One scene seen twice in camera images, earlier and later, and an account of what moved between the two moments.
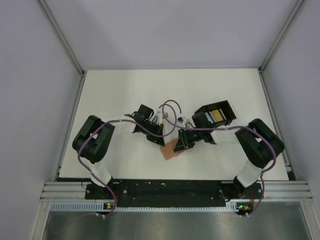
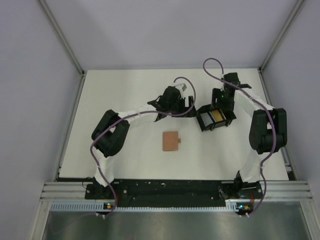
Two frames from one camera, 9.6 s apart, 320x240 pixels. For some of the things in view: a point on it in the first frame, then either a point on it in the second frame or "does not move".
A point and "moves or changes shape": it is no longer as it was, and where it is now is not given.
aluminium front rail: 61,191 does not move
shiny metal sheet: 281,225 does not move
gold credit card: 217,115 does not move
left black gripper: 158,140 -> 182,101
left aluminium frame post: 63,37 does not move
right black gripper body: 191,136 -> 222,102
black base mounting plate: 173,193 does not move
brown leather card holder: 167,150 moves or changes shape
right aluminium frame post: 298,4 does not move
